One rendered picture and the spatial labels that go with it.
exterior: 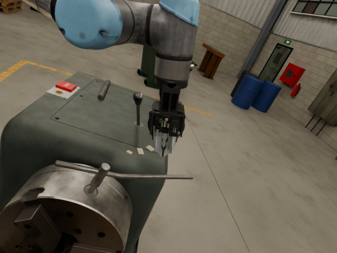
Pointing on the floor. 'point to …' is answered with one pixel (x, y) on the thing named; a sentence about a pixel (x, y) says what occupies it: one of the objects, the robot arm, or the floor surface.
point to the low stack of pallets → (10, 5)
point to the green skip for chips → (150, 66)
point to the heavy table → (210, 61)
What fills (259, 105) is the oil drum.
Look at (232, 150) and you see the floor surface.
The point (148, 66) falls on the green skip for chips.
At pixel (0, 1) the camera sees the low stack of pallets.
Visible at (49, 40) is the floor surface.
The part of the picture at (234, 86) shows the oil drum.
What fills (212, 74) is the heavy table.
